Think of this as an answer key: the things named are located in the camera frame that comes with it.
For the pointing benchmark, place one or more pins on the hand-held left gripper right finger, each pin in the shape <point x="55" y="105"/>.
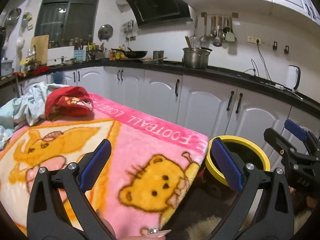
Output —
<point x="226" y="162"/>

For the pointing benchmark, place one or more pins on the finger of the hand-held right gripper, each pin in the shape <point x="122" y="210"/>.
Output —
<point x="280" y="142"/>
<point x="296" y="130"/>

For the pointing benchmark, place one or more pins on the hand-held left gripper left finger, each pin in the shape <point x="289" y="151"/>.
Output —
<point x="96" y="162"/>

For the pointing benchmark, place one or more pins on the yellow rimmed black bin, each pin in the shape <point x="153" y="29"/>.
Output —
<point x="213" y="172"/>

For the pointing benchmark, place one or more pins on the person's right hand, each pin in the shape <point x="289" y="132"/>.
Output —
<point x="303" y="201"/>

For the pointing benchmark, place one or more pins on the person's left hand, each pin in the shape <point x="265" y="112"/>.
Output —
<point x="156" y="233"/>

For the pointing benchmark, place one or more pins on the pink printed blanket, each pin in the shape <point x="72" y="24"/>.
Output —
<point x="140" y="155"/>

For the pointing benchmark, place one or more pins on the white power strip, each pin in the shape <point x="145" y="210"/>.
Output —
<point x="278" y="86"/>

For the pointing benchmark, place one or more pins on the white electric kettle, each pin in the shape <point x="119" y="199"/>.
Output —
<point x="292" y="77"/>

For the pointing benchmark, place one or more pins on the white lower cabinets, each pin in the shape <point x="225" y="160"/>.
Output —
<point x="205" y="105"/>

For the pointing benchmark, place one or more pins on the red embroidered cloth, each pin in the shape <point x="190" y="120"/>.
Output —
<point x="67" y="100"/>

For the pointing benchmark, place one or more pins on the light blue printed cloth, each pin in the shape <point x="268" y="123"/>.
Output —
<point x="30" y="105"/>

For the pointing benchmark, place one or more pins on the black kitchen countertop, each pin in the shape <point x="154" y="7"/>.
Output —
<point x="225" y="73"/>

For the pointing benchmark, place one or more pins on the steel pot with black lid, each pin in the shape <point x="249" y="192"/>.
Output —
<point x="208" y="60"/>

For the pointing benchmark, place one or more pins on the red dish cloth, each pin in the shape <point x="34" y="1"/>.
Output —
<point x="41" y="69"/>

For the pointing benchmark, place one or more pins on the blue utensil holder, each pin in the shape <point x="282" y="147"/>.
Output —
<point x="80" y="55"/>

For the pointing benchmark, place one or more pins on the large steel pot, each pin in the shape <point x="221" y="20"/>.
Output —
<point x="192" y="58"/>

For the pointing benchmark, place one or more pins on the row of sauce bottles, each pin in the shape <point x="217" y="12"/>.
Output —
<point x="117" y="54"/>

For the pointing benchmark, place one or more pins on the white storage box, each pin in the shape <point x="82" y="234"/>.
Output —
<point x="60" y="53"/>

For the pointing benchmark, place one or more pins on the black wok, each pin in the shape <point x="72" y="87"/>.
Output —
<point x="135" y="54"/>

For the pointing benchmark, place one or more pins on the yellow jar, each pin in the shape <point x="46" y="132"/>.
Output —
<point x="24" y="67"/>

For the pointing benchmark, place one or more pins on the row of hanging kitchen utensils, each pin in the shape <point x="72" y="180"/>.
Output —
<point x="217" y="35"/>

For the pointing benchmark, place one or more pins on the steel mug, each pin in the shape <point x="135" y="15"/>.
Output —
<point x="160" y="54"/>

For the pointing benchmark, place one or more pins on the wooden cutting board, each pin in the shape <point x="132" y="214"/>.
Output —
<point x="40" y="47"/>

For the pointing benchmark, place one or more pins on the steel pot lid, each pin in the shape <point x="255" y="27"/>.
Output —
<point x="105" y="32"/>

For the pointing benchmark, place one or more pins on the pale plastic container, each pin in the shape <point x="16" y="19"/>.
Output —
<point x="7" y="67"/>

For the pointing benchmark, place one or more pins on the white hanging jug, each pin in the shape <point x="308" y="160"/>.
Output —
<point x="20" y="44"/>

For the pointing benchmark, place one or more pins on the dark window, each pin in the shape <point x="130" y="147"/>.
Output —
<point x="65" y="12"/>

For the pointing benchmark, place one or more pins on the black range hood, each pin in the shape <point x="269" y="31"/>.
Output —
<point x="160" y="5"/>

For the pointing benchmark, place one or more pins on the black wall hook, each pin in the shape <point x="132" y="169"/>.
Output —
<point x="275" y="45"/>
<point x="286" y="49"/>

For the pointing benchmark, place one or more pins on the wall power socket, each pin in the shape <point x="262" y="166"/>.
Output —
<point x="253" y="40"/>

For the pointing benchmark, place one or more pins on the wall spice rack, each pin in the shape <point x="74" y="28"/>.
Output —
<point x="128" y="27"/>

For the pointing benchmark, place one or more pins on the wall hanger with brushes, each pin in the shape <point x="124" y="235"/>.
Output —
<point x="27" y="21"/>

